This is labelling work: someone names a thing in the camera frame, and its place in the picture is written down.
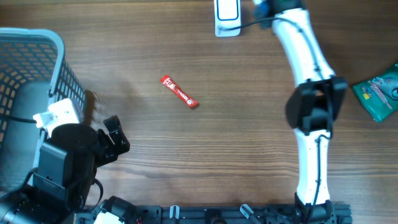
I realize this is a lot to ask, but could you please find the red sachet stick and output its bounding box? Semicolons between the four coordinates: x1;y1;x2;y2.
160;75;198;109

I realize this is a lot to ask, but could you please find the green glove package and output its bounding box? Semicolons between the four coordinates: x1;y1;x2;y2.
352;62;397;123

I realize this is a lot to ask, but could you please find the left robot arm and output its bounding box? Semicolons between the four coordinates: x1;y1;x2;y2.
1;116;130;223

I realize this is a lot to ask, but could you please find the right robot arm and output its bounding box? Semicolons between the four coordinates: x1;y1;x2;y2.
254;1;349;223

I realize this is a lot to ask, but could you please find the white barcode scanner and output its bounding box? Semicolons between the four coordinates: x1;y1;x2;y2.
213;0;241;37

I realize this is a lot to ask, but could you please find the grey plastic mesh basket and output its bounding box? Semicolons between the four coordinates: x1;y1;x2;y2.
1;28;86;193

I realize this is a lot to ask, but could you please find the left camera cable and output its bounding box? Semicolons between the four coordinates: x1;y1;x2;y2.
0;113;37;125

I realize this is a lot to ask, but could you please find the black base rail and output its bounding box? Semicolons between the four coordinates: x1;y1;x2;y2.
75;202;353;224

